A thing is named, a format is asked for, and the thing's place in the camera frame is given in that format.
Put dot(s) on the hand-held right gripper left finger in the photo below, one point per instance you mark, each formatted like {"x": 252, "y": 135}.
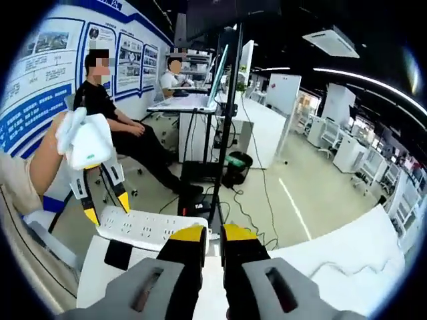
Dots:
{"x": 146, "y": 286}

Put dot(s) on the person's beige clothing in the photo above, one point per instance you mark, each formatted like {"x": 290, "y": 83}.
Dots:
{"x": 18, "y": 183}

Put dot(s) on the row of white workstations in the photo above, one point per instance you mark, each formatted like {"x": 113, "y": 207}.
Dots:
{"x": 373, "y": 156}

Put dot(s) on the black waste bin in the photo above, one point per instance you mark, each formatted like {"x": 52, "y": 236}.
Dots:
{"x": 238, "y": 168}

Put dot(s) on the person's left hand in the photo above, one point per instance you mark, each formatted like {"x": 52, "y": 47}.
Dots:
{"x": 68, "y": 130}

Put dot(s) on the white standing desk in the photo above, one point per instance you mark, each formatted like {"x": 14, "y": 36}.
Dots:
{"x": 180, "y": 106}

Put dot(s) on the thin ceiling light strip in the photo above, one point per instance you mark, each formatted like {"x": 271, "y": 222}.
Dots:
{"x": 367, "y": 81}

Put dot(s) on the black tripod stand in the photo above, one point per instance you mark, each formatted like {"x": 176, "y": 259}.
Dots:
{"x": 230, "y": 116}

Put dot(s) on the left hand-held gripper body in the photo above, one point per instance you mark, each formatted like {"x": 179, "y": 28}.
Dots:
{"x": 90, "y": 143}

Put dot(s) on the green potted plant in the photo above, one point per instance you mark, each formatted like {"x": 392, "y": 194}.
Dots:
{"x": 243, "y": 87}

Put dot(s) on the white table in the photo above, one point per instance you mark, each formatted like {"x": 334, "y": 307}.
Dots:
{"x": 340, "y": 253}

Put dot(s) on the white whiteboard on stand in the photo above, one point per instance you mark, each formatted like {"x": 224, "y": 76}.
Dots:
{"x": 283, "y": 91}

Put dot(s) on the blue white wall poster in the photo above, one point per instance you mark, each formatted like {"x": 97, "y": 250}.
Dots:
{"x": 50, "y": 66}

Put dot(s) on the teal backed monitor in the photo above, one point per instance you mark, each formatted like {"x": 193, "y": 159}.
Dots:
{"x": 217, "y": 80}

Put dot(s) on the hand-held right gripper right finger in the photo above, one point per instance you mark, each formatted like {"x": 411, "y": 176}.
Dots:
{"x": 263, "y": 290}

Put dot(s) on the long white desk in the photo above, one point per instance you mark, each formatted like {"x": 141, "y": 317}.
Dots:
{"x": 260, "y": 133}

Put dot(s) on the ceiling air conditioner unit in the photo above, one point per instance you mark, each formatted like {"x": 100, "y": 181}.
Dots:
{"x": 332, "y": 41}

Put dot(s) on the white swivel chair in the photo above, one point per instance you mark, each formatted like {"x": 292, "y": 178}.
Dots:
{"x": 130, "y": 163}

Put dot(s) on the black side mounting bracket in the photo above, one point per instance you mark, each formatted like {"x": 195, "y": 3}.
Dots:
{"x": 118, "y": 255}

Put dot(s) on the black floor case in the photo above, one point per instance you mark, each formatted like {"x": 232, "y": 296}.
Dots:
{"x": 197, "y": 186}

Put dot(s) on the white power strip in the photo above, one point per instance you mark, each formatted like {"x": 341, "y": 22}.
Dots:
{"x": 143, "y": 226}

